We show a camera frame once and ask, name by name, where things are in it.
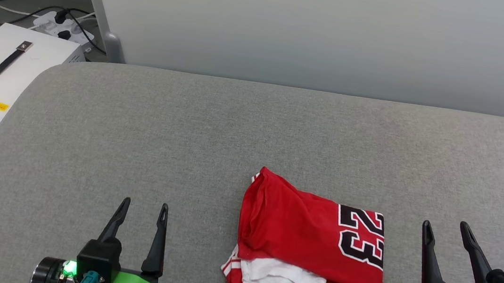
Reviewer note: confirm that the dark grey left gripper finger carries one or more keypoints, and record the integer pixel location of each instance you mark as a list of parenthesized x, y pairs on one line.
[(156, 249), (115, 223)]

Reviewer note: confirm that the red and white basketball jersey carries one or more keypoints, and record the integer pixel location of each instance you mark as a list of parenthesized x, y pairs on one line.
[(298, 232)]

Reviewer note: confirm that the white power strip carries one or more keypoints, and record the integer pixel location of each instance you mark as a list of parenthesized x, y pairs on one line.
[(45, 23)]

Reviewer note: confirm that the white partition screen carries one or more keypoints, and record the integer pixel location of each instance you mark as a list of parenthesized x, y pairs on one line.
[(317, 30)]

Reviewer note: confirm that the white equipment box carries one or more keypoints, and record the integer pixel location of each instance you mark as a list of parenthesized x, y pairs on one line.
[(36, 79)]

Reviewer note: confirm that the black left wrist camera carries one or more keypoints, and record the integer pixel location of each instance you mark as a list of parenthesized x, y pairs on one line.
[(99, 257)]

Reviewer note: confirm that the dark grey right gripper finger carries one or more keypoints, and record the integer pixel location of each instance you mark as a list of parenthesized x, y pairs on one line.
[(431, 271), (475, 262)]

